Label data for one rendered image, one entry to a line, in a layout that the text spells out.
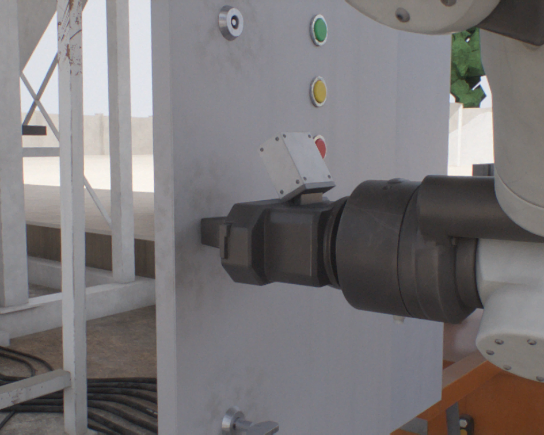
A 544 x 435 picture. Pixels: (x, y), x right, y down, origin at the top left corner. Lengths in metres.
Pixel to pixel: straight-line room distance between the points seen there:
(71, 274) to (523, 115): 2.22
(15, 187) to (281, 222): 3.47
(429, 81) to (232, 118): 0.46
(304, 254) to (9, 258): 3.50
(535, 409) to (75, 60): 1.71
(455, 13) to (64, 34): 2.21
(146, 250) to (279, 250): 4.24
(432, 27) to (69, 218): 2.22
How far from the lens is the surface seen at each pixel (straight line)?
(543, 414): 1.42
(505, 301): 0.39
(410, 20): 0.22
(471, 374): 1.26
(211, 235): 0.53
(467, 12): 0.21
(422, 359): 1.02
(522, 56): 0.25
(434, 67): 1.00
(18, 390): 2.46
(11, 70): 3.90
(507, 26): 0.22
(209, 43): 0.55
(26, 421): 2.84
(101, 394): 2.95
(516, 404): 1.42
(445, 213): 0.38
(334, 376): 0.76
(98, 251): 5.09
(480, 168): 1.73
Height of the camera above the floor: 1.04
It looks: 6 degrees down
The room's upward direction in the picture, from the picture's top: straight up
